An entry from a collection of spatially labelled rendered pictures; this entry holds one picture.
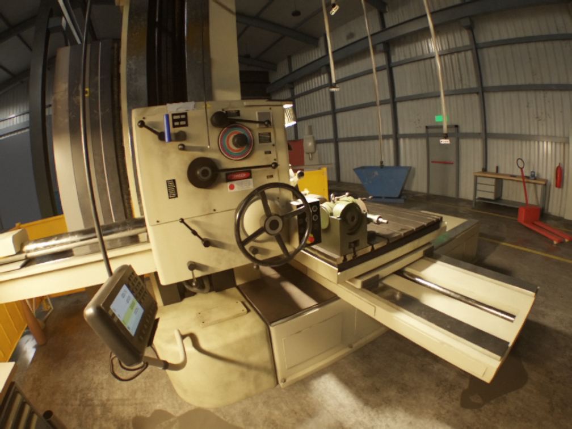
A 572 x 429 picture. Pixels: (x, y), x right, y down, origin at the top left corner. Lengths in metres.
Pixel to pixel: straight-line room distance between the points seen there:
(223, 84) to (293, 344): 1.91
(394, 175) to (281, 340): 6.19
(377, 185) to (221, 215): 6.53
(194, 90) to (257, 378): 2.04
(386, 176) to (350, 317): 5.73
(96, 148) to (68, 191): 0.34
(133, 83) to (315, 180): 3.34
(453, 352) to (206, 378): 1.43
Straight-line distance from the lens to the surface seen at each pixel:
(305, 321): 1.85
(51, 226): 3.98
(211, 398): 1.99
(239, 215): 1.07
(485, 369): 1.42
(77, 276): 1.70
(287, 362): 1.99
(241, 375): 1.88
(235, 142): 1.20
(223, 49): 2.14
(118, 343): 0.85
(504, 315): 1.78
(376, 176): 7.53
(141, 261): 1.60
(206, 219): 1.29
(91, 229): 1.66
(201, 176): 1.18
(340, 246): 1.56
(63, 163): 2.00
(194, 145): 1.25
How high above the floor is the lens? 1.63
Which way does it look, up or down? 14 degrees down
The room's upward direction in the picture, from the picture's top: 5 degrees counter-clockwise
